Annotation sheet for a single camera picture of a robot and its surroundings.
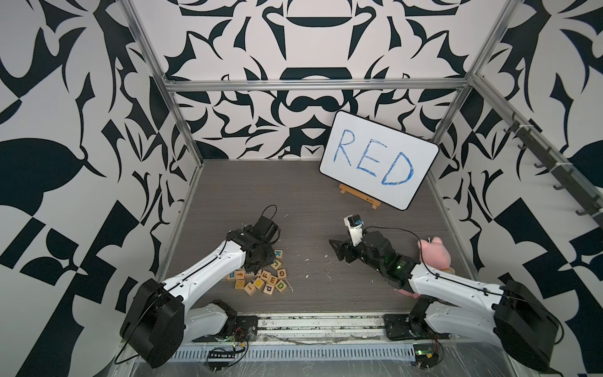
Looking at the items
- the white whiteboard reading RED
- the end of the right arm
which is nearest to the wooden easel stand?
the white whiteboard reading RED

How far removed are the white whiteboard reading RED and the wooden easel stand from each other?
17 mm

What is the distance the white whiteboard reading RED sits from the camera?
0.89 m

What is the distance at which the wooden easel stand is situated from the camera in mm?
1014
